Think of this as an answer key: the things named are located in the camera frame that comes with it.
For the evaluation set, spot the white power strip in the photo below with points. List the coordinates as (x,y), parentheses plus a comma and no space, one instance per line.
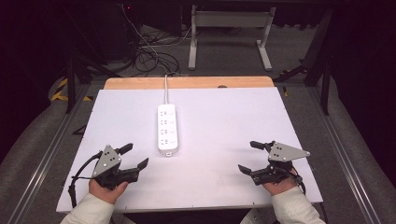
(168,130)

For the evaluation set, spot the wooden table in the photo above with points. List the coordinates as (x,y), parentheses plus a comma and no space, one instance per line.
(193,82)

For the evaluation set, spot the white board sheet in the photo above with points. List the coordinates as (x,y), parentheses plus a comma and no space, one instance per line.
(218,140)

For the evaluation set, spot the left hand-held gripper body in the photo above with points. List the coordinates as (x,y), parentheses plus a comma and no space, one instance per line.
(107,160)

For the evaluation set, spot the white metal desk frame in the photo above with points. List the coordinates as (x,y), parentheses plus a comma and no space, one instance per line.
(230,19)

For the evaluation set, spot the person's left hand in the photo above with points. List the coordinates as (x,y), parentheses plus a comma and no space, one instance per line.
(106,193)

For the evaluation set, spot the black metal stand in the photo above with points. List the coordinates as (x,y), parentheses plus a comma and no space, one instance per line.
(323,77)
(71,84)

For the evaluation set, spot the yellow black hazard tape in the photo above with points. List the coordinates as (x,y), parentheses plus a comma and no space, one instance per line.
(59,93)

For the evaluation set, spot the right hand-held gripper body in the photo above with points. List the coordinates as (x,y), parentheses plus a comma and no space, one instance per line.
(283,152)

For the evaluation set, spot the aluminium floor rail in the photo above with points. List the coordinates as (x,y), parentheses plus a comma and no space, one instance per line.
(339,155)
(46,161)

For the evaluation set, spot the person's right hand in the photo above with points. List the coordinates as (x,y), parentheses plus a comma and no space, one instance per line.
(278,187)

